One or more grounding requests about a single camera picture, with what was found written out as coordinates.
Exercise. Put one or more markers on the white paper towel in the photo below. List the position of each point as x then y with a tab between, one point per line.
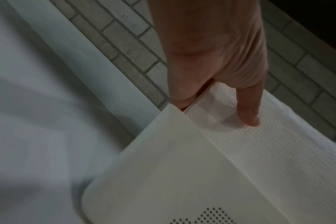
278	153

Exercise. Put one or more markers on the person's left hand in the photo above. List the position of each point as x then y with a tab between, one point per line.
212	43

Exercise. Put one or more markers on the white perforated plastic panel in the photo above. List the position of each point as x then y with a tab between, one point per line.
168	170

